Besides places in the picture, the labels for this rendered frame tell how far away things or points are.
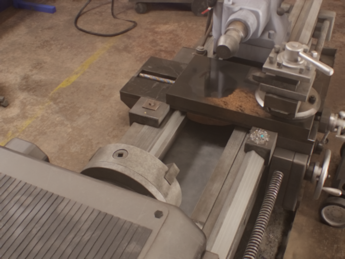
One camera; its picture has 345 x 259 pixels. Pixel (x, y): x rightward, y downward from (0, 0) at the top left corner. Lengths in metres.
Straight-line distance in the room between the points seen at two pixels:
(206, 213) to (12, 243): 0.76
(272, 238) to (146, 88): 0.81
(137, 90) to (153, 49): 2.04
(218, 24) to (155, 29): 2.28
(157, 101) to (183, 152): 0.22
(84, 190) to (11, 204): 0.13
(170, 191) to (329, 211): 1.53
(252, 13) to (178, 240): 1.25
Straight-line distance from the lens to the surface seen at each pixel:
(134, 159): 0.98
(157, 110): 1.65
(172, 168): 1.01
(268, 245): 1.83
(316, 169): 1.70
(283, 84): 1.47
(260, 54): 1.98
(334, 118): 1.68
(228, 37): 1.61
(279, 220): 1.92
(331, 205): 2.35
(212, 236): 1.28
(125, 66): 3.57
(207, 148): 1.72
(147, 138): 1.59
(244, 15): 1.76
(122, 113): 3.07
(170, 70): 1.88
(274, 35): 1.97
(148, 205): 0.72
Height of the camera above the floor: 1.90
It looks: 41 degrees down
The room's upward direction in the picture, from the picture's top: straight up
